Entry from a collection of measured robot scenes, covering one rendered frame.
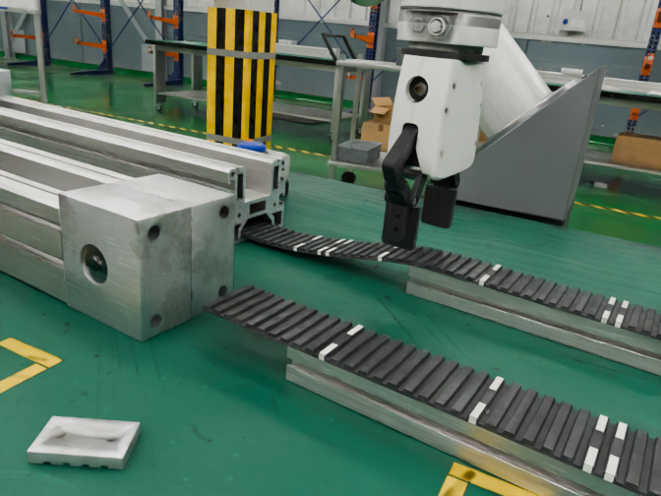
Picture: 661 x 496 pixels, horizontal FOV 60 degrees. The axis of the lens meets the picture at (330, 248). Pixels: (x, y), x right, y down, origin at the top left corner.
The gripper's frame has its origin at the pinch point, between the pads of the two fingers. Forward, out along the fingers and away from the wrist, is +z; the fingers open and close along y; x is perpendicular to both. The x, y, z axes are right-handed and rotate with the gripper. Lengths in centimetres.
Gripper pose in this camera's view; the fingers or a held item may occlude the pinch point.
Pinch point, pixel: (419, 222)
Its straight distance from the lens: 54.9
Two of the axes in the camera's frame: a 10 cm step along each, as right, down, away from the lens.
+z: -0.8, 9.3, 3.5
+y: 5.4, -2.5, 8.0
